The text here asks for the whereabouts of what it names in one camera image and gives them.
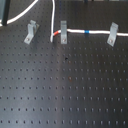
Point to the dark metal post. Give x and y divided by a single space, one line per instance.
4 11

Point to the left grey cable clip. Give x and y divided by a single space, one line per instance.
32 27

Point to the right grey cable clip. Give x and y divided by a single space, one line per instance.
113 34

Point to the grey cable clip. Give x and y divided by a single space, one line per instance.
32 27
113 34
63 32

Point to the middle grey cable clip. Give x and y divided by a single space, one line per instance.
63 32

